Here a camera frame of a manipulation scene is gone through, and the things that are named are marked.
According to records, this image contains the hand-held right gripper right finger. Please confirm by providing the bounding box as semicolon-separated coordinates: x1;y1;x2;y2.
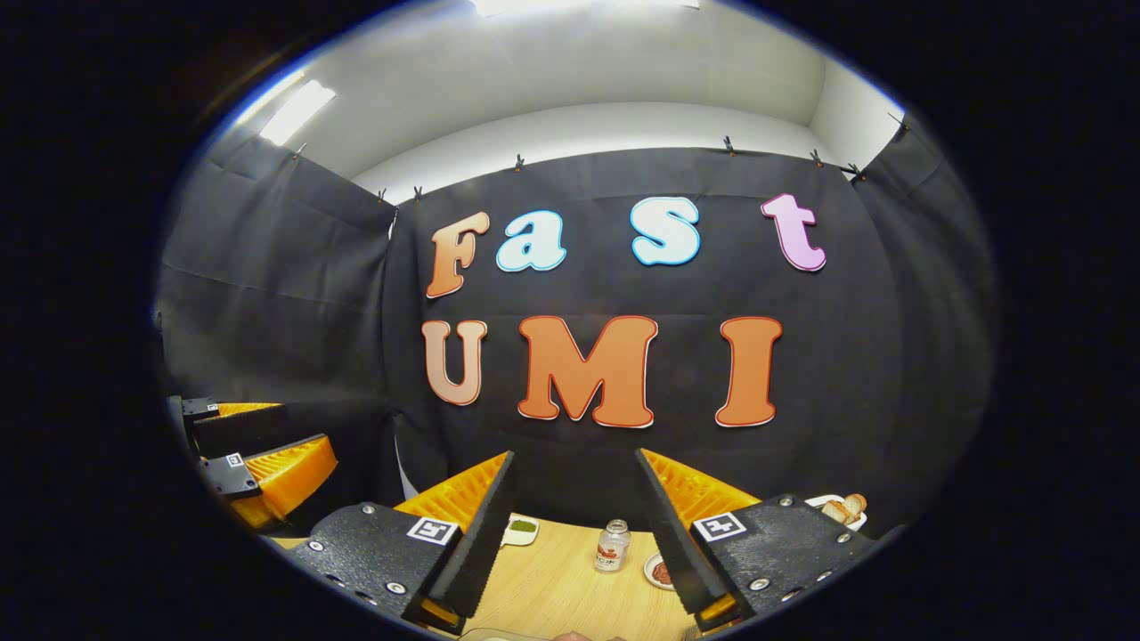
634;448;878;633

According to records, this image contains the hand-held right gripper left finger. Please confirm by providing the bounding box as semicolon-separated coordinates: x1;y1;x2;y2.
285;450;517;635

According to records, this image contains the clear drink bottle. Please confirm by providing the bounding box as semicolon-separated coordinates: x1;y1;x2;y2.
594;519;632;573

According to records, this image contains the black backdrop cloth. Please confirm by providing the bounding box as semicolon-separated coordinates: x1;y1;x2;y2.
156;116;994;544

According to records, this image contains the white toaster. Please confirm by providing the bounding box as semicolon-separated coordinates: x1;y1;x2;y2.
806;494;869;532

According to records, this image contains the rectangular ceiling light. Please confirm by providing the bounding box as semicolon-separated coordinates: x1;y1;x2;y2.
258;78;338;148

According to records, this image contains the long ceiling light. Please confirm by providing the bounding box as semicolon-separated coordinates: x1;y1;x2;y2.
472;0;700;17

